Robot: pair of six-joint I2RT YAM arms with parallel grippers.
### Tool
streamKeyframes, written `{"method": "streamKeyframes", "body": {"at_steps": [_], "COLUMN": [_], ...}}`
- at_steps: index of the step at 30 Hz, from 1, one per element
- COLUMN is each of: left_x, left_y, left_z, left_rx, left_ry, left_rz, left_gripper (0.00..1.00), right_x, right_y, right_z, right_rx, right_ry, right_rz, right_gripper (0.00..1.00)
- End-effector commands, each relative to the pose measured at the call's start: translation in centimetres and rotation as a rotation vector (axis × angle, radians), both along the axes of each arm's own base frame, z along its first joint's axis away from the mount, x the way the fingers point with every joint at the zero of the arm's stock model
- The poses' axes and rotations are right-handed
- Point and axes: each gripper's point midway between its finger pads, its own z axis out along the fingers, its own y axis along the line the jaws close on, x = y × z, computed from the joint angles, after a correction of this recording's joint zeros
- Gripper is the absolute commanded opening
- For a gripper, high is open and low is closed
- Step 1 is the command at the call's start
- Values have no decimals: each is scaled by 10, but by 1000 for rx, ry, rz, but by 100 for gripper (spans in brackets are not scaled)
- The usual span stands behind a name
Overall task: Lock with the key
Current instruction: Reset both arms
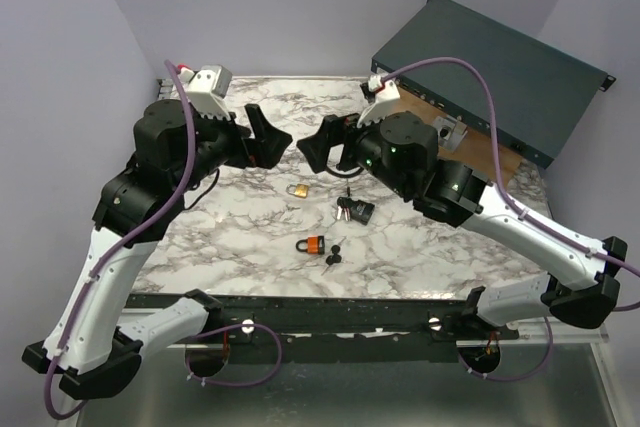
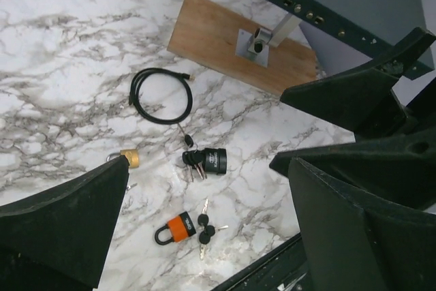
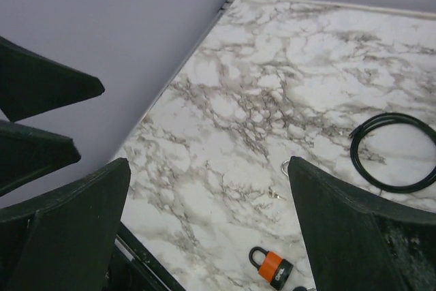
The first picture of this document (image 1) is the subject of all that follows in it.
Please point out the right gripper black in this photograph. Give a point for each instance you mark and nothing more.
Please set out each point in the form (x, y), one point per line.
(335, 130)

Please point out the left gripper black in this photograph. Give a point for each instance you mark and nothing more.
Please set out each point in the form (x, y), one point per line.
(262, 151)

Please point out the brass padlock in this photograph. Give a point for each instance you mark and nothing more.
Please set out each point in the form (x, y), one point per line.
(298, 190)

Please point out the black padlock key bunch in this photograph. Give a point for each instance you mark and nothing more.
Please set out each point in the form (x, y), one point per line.
(343, 203)

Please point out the black padlock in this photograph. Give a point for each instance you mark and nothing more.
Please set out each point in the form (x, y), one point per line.
(360, 211)

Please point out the orange padlock with keys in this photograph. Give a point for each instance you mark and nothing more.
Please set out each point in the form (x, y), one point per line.
(313, 245)

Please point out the orange padlock key bunch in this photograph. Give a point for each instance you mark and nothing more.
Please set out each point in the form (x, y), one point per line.
(331, 251)

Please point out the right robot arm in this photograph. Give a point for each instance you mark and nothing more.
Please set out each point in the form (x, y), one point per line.
(578, 285)

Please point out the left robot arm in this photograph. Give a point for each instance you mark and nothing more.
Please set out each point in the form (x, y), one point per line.
(90, 353)

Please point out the wooden board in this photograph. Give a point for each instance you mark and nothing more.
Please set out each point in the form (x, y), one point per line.
(475, 150)

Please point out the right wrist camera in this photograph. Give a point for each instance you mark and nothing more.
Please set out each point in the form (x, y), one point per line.
(381, 95)

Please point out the small grey stand camera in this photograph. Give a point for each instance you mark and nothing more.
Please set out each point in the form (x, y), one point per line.
(451, 132)

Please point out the black mounting rail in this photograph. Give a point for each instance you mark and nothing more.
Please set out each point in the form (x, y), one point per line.
(338, 330)

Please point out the dark teal network switch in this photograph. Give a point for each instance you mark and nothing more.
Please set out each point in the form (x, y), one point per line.
(540, 93)

